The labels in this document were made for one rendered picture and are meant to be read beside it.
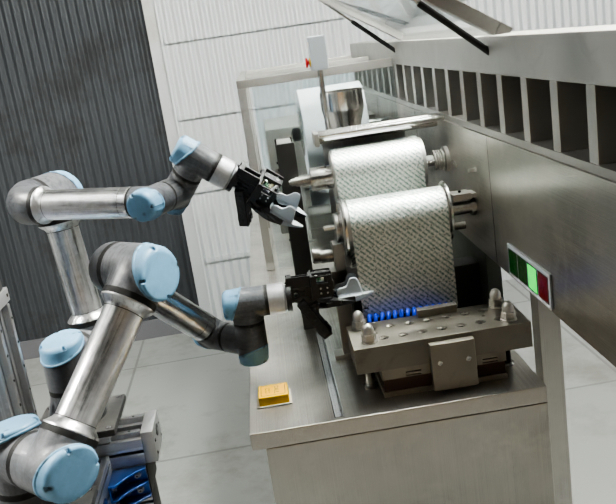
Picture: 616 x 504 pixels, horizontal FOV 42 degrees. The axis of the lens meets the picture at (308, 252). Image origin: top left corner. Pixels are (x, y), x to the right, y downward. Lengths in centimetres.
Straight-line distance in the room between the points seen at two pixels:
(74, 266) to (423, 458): 104
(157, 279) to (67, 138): 348
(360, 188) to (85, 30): 316
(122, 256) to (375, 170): 76
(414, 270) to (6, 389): 98
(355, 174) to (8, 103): 333
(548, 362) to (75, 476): 128
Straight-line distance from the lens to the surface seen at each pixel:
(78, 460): 161
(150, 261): 164
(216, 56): 491
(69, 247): 222
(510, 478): 193
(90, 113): 505
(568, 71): 135
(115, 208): 192
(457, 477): 189
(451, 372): 182
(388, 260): 193
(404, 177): 214
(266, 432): 178
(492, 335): 183
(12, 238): 527
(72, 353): 216
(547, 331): 225
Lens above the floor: 170
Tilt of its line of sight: 15 degrees down
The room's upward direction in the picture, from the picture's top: 9 degrees counter-clockwise
